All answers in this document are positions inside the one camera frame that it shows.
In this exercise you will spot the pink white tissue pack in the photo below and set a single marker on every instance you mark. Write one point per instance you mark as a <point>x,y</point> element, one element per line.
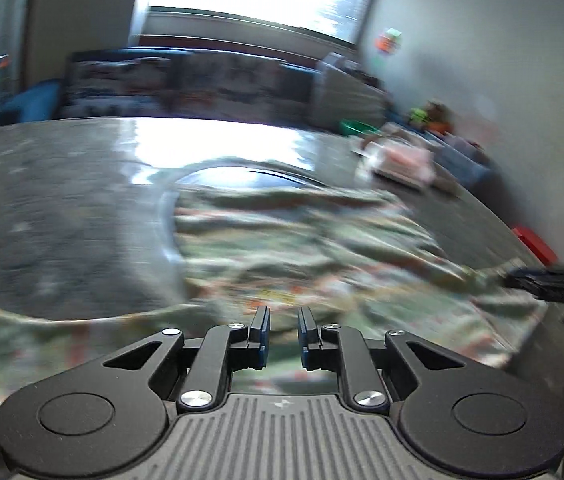
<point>401,162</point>

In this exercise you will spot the blue sofa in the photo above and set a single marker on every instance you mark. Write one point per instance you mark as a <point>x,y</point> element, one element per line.
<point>32,100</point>

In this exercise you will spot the butterfly print cushion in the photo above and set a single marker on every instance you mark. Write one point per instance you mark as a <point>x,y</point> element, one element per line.
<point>117,82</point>
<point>242,80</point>

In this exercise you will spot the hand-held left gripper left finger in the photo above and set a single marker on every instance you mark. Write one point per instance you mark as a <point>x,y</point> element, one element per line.
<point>260,340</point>

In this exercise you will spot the blue box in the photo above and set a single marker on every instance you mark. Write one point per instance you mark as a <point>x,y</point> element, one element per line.
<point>464,160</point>

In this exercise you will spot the grey pillow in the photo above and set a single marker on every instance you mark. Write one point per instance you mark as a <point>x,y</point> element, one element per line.
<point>349,92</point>

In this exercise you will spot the green patterned cloth garment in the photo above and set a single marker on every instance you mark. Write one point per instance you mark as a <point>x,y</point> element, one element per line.
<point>312,260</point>

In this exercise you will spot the plush toys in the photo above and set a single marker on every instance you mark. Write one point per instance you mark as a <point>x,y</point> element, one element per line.
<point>429,115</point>

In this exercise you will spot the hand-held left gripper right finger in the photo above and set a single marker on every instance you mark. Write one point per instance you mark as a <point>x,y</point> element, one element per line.
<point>307,340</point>

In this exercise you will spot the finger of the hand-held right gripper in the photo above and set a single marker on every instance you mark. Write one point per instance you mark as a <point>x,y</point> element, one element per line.
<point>536,282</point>

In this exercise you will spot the colourful pinwheel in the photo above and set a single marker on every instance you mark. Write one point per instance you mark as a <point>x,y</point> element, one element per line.
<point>389,41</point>

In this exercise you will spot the black round hotplate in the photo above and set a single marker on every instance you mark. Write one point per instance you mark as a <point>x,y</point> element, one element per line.
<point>242,177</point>

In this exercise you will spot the red flat object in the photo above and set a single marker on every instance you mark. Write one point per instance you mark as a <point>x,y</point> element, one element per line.
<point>534,244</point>

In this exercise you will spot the green bowl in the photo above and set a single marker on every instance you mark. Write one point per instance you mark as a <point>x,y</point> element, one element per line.
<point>356,127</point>

